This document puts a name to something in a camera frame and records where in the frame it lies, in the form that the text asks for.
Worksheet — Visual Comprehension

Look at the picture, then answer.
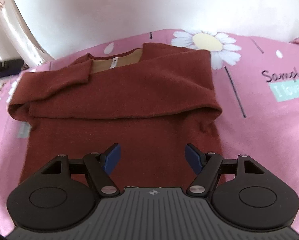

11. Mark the cream floral curtain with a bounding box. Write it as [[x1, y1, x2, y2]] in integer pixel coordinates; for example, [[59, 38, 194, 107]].
[[0, 0, 54, 67]]

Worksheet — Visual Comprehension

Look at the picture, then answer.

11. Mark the pink daisy print bedsheet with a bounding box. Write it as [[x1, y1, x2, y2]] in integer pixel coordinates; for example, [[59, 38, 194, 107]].
[[0, 30, 299, 235]]

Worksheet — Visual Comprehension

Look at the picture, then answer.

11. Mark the dark clothes rack with garments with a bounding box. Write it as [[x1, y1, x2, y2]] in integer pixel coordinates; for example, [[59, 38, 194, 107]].
[[0, 59, 24, 79]]

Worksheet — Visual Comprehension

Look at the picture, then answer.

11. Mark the rust red knit sweater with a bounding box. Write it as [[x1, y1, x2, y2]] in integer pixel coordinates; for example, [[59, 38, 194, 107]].
[[8, 43, 222, 188]]

